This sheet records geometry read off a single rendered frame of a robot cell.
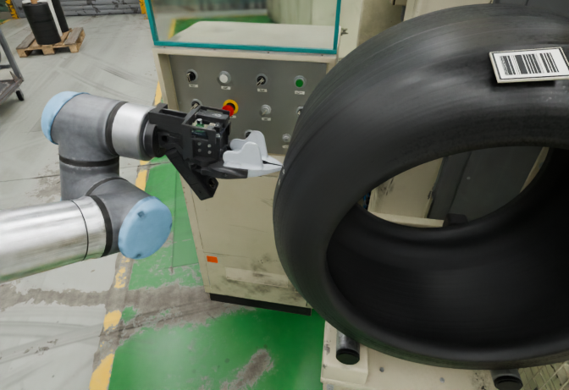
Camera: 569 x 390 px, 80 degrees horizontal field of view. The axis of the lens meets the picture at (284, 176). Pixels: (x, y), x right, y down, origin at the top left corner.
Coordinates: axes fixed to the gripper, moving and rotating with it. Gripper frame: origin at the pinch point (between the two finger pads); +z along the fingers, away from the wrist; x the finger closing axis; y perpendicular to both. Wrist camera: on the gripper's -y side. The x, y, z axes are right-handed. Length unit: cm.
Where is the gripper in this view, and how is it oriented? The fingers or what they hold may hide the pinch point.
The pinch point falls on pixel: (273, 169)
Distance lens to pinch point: 55.6
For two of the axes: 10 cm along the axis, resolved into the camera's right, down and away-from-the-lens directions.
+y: 1.2, -8.0, -5.9
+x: 1.7, -5.7, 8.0
